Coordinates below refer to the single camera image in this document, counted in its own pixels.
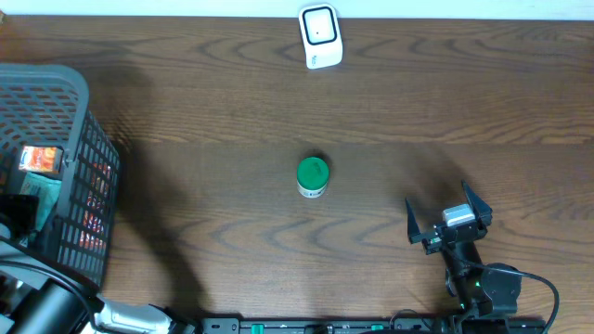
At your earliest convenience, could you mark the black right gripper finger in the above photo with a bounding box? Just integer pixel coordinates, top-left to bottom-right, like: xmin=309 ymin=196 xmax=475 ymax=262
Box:
xmin=461 ymin=180 xmax=493 ymax=227
xmin=405 ymin=199 xmax=422 ymax=244

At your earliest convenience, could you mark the teal wet wipes pack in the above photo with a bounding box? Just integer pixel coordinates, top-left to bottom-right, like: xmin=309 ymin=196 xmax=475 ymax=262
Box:
xmin=20 ymin=173 xmax=61 ymax=232

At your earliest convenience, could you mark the red snack bar wrapper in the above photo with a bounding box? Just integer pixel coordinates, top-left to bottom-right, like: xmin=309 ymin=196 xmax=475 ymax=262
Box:
xmin=79 ymin=162 xmax=112 ymax=251

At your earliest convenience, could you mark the green lid jar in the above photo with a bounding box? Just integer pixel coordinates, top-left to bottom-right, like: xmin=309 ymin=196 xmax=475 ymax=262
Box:
xmin=297 ymin=157 xmax=329 ymax=199

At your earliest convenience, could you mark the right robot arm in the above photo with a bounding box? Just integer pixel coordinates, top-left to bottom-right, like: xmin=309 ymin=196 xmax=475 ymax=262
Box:
xmin=406 ymin=182 xmax=522 ymax=332

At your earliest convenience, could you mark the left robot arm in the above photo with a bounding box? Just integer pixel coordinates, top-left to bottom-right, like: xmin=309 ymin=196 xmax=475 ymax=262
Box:
xmin=1 ymin=195 xmax=200 ymax=334

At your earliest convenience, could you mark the white barcode scanner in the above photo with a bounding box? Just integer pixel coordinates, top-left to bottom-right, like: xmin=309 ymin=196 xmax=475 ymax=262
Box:
xmin=298 ymin=4 xmax=343 ymax=70

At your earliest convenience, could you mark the grey plastic basket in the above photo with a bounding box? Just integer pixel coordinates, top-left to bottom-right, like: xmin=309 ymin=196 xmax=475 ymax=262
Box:
xmin=1 ymin=63 xmax=121 ymax=285

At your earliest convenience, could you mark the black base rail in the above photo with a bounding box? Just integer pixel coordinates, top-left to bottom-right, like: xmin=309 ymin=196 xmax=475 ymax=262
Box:
xmin=200 ymin=314 xmax=546 ymax=334

